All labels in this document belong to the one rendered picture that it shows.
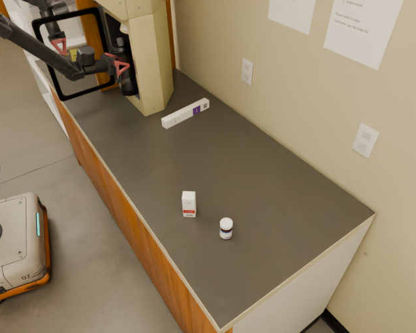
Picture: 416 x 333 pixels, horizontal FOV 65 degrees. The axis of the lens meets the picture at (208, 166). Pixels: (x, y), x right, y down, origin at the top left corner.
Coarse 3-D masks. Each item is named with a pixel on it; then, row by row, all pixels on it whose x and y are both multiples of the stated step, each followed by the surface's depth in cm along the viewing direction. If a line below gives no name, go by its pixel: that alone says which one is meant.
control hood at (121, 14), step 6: (96, 0) 120; (102, 0) 121; (108, 0) 123; (114, 0) 124; (120, 0) 125; (102, 6) 127; (108, 6) 124; (114, 6) 125; (120, 6) 126; (114, 12) 126; (120, 12) 127; (126, 12) 129; (120, 18) 129; (126, 18) 130
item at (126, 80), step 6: (126, 54) 149; (114, 60) 152; (120, 60) 150; (126, 60) 151; (132, 60) 154; (120, 66) 152; (132, 66) 155; (126, 72) 155; (132, 72) 156; (120, 78) 157; (126, 78) 157; (132, 78) 158; (120, 84) 160; (126, 84) 159; (132, 84) 160; (126, 90) 161
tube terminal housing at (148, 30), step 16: (128, 0) 127; (144, 0) 130; (160, 0) 143; (112, 16) 144; (128, 16) 130; (144, 16) 134; (160, 16) 146; (128, 32) 137; (144, 32) 138; (160, 32) 148; (144, 48) 142; (160, 48) 151; (144, 64) 146; (160, 64) 153; (144, 80) 151; (160, 80) 156; (128, 96) 173; (144, 96) 156; (160, 96) 162; (144, 112) 162
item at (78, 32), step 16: (80, 16) 148; (48, 32) 144; (64, 32) 148; (80, 32) 152; (96, 32) 156; (64, 48) 151; (96, 48) 160; (64, 80) 159; (80, 80) 164; (96, 80) 170
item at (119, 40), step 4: (120, 40) 148; (116, 44) 151; (120, 44) 149; (124, 44) 151; (128, 44) 150; (112, 48) 149; (116, 48) 148; (120, 48) 148; (124, 48) 148; (128, 48) 149
